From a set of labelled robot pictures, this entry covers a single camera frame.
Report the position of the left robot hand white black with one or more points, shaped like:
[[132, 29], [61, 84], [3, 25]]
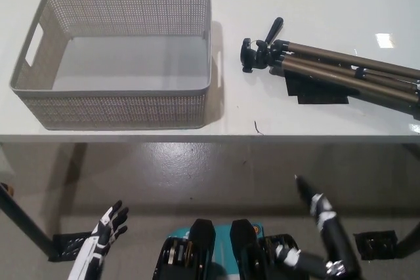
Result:
[[108, 227]]

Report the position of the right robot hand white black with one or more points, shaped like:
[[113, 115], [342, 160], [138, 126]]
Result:
[[320, 208]]

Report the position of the bronze tripod with black head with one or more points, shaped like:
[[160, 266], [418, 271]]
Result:
[[328, 63]]

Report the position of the robot body black teal blocks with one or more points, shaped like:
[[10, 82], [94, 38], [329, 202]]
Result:
[[203, 250]]

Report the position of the black tape patch on desk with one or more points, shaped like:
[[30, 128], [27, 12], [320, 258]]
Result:
[[315, 94]]

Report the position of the dark metal table leg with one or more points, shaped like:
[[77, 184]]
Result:
[[23, 221], [410, 240]]

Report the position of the small orange black object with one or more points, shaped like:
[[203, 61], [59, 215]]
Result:
[[10, 190]]

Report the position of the grey perforated plastic basket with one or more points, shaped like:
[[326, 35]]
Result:
[[131, 109]]

